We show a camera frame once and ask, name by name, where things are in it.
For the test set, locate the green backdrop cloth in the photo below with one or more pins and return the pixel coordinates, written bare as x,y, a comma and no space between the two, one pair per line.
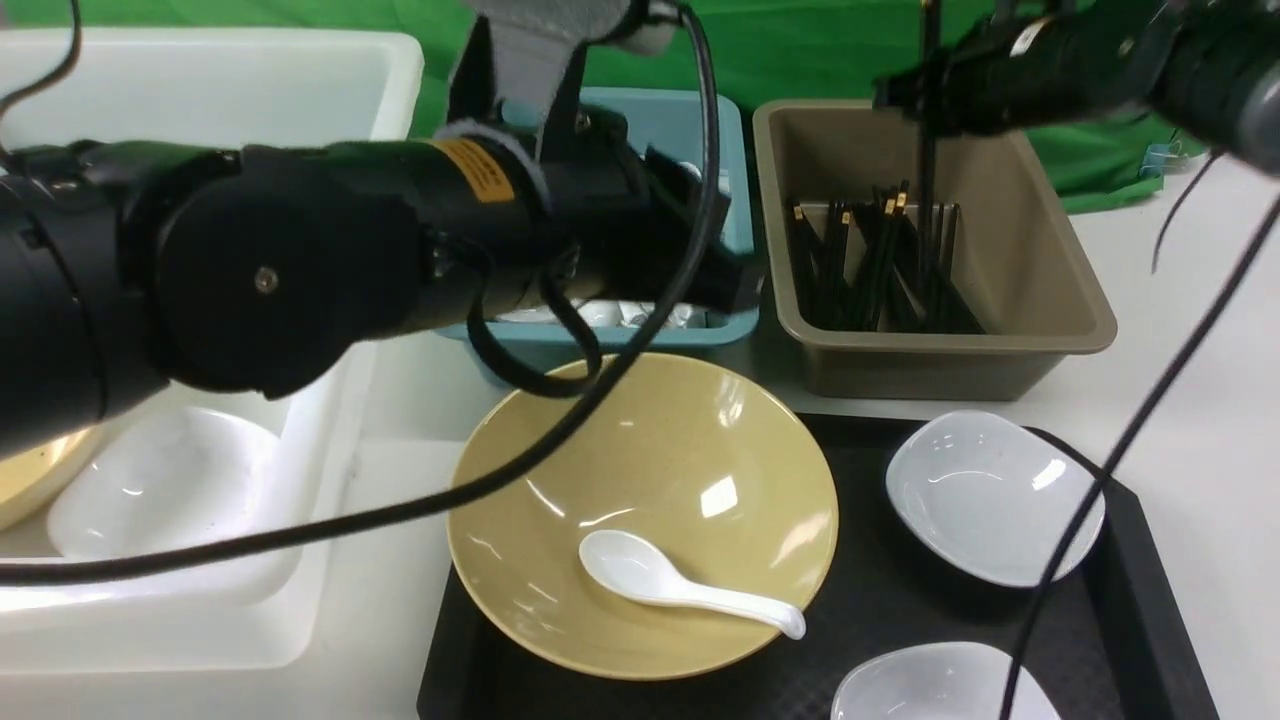
763,51

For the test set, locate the yellow bowl in tub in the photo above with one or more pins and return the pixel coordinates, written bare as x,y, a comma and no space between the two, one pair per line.
37,476

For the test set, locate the blue binder clip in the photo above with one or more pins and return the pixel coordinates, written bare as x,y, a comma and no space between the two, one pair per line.
1162,159

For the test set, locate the white dish in tub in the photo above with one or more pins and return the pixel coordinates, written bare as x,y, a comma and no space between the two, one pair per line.
173,480

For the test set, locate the black serving tray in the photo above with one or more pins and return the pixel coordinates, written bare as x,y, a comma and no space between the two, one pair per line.
1110,643

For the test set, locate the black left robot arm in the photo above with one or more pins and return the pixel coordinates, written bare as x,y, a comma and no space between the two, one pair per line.
131,265

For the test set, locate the black chopstick gold tip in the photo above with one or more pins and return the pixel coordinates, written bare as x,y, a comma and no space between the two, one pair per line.
806,252
877,261

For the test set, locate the brown plastic chopstick bin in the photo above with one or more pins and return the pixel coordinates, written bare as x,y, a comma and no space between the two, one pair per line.
1018,263

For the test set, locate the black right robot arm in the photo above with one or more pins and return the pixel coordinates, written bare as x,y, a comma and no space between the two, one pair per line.
1207,68

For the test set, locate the white ceramic soup spoon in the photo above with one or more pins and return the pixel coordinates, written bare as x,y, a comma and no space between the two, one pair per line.
635,569

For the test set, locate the white square dish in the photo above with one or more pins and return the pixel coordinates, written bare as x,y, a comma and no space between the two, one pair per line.
986,495
946,680

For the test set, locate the yellow noodle bowl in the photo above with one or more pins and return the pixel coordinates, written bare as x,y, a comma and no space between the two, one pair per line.
702,462

